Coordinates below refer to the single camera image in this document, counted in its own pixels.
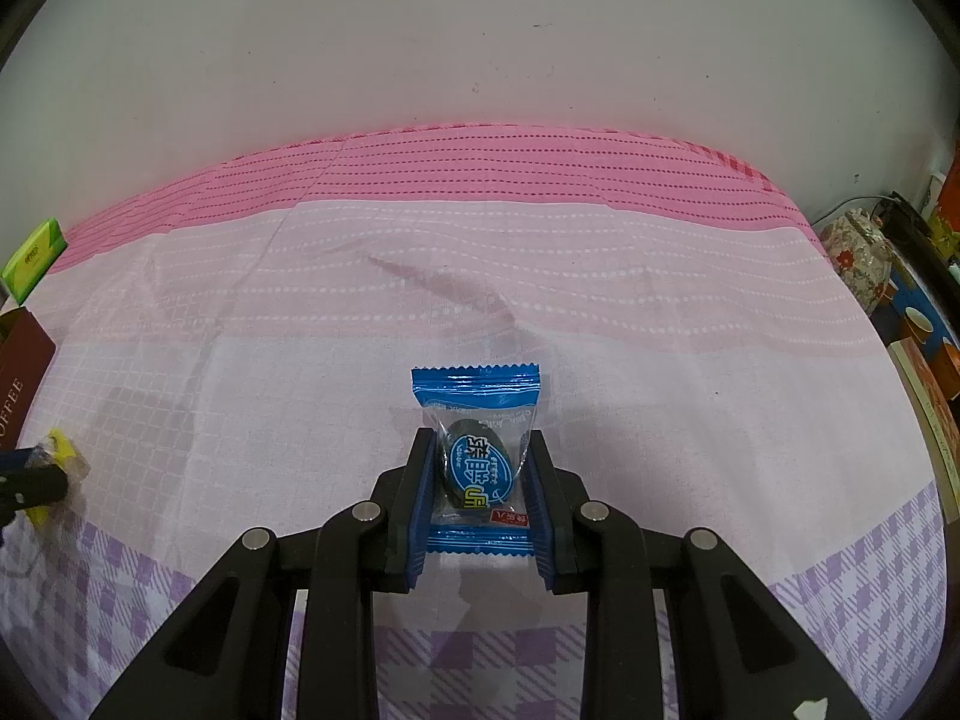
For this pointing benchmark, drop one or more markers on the blue dark candy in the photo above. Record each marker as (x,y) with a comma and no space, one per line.
(482,417)

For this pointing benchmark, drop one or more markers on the yellow candy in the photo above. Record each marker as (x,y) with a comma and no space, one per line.
(59,447)

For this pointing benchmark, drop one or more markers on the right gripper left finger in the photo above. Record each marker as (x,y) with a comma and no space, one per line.
(223,651)

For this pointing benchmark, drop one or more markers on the green tissue box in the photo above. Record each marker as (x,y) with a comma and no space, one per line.
(29,264)

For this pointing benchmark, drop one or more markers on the maroon gold toffee tin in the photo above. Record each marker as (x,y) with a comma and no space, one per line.
(24,358)

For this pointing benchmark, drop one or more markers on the cluttered shelf items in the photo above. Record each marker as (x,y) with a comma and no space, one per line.
(900,260)

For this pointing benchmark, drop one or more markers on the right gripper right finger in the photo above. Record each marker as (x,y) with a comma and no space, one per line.
(736,651)

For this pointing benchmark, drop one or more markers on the pink purple checkered tablecloth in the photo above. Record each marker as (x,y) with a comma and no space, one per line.
(235,349)

